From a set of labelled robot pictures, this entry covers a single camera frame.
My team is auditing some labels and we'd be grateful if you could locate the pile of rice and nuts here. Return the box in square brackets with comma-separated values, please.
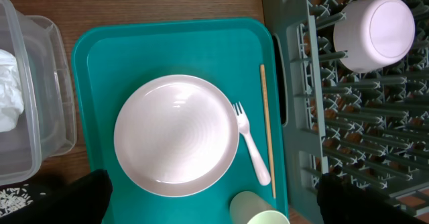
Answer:
[1, 183, 48, 217]

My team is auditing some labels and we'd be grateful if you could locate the wooden chopstick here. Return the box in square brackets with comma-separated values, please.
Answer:
[259, 64, 277, 199]

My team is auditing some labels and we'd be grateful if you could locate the white plastic cup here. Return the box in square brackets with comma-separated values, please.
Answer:
[229, 191, 290, 224]

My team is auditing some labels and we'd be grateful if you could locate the small bowl with nuts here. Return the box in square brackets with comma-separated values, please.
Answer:
[333, 0, 416, 73]

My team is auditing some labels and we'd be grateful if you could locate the grey dish rack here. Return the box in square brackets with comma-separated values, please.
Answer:
[262, 0, 428, 223]

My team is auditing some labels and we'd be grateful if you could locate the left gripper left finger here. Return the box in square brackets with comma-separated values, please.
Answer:
[0, 169, 114, 224]

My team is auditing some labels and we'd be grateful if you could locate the white plastic fork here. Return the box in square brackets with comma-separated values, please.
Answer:
[233, 102, 271, 186]

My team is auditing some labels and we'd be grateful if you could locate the teal plastic tray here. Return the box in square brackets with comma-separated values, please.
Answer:
[72, 18, 288, 223]

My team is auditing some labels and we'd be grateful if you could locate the clear plastic bin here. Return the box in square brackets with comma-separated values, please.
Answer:
[1, 0, 77, 185]

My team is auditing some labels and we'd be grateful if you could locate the large white plate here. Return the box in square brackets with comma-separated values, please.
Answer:
[113, 74, 239, 197]

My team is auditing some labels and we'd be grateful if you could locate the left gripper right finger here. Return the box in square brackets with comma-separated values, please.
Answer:
[317, 174, 424, 224]

